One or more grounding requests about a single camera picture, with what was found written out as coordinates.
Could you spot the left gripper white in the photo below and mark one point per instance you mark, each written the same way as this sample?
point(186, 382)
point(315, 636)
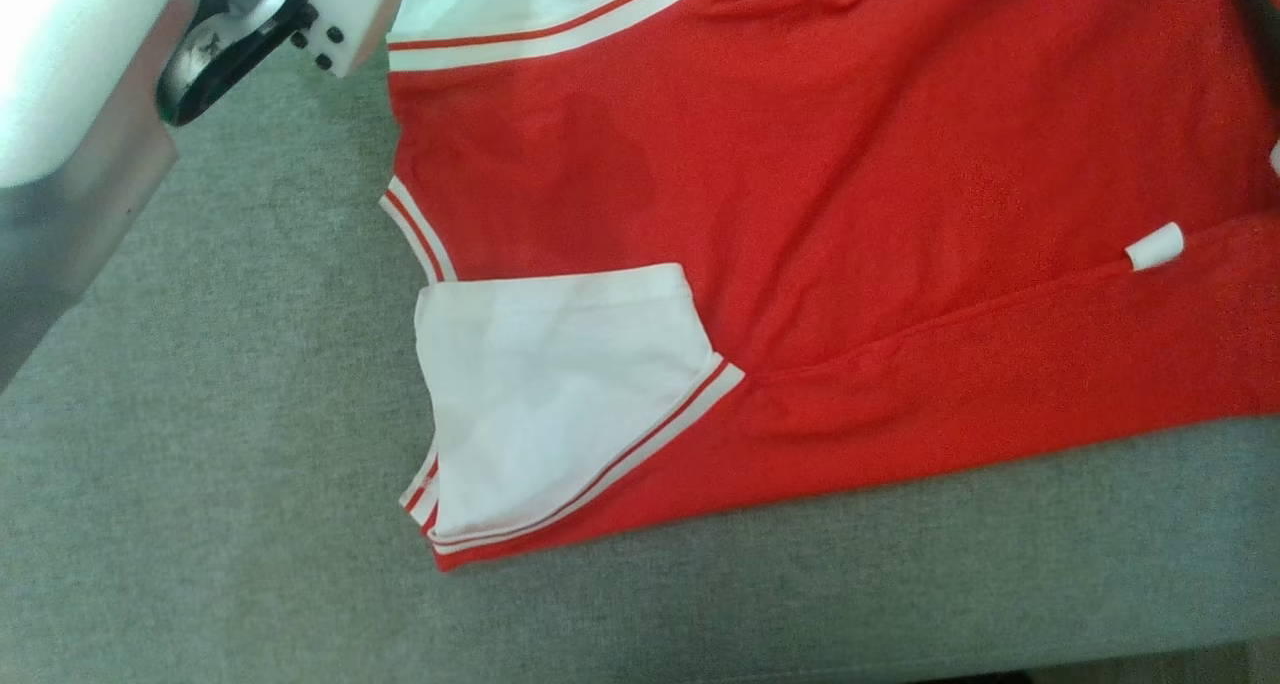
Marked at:
point(250, 14)

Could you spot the red and white sports shirt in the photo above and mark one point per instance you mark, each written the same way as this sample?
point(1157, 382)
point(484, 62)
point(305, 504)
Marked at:
point(850, 184)

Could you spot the grey sofa seat cushion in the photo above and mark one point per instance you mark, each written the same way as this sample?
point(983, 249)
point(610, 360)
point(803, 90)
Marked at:
point(250, 484)

